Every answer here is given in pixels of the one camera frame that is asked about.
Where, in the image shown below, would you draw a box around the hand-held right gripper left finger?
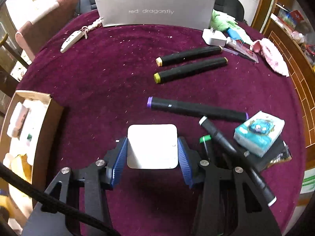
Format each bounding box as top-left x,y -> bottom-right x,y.
22,137 -> 128,236

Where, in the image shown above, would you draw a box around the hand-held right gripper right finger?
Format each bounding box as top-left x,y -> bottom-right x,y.
177,137 -> 282,236

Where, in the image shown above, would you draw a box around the green capped pen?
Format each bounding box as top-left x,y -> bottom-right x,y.
199,135 -> 212,163

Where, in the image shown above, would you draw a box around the white square box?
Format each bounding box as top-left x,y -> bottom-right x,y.
127,124 -> 179,170

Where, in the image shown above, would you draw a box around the black marker white caps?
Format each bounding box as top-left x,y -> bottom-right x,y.
199,116 -> 277,207

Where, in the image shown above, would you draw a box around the black marker purple caps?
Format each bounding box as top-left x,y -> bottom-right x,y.
147,97 -> 249,123

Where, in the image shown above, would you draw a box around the brown cardboard box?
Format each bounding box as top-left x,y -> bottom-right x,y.
0,90 -> 64,227

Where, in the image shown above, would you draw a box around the teal white tissue pack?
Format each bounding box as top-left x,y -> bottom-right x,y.
233,111 -> 285,158

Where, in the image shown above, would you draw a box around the black gold-patterned snack packet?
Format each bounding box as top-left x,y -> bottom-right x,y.
242,139 -> 293,172

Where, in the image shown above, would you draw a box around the white plastic bag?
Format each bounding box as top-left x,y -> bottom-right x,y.
21,101 -> 48,148

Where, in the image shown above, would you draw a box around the yellow packet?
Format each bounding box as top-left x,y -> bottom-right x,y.
10,154 -> 33,185

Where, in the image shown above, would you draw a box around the maroon tablecloth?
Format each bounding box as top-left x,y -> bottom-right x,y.
15,12 -> 308,236

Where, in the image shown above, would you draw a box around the black marker yellow caps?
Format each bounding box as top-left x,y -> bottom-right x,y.
154,57 -> 228,84
156,45 -> 223,67

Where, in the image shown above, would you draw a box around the bamboo painted panel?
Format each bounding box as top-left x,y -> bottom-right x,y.
301,170 -> 315,195

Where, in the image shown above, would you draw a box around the clear packaged pen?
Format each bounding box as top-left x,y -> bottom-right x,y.
225,37 -> 259,63

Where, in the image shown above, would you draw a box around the white charger plug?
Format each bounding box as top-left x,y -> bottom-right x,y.
202,28 -> 227,47

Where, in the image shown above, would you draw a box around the pink white cloth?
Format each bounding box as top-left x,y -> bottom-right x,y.
250,38 -> 289,77

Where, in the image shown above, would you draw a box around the green plush toy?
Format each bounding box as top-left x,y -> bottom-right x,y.
209,9 -> 254,45

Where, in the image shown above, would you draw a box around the grey rectangular cardboard box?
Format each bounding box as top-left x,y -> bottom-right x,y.
95,0 -> 216,29

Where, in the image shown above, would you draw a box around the wooden display shelf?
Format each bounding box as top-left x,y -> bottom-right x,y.
0,5 -> 28,115

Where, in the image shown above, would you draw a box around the wooden cabinet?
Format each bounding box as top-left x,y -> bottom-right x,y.
251,0 -> 315,150

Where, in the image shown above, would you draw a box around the brown upholstered chair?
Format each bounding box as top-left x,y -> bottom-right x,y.
15,0 -> 80,65

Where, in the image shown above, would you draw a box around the black leather sofa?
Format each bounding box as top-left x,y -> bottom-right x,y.
78,0 -> 245,22

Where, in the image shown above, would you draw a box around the black braided cable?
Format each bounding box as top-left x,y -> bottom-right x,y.
0,163 -> 121,236

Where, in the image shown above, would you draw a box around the white key fob with rope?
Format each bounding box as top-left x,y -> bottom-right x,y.
60,17 -> 103,54

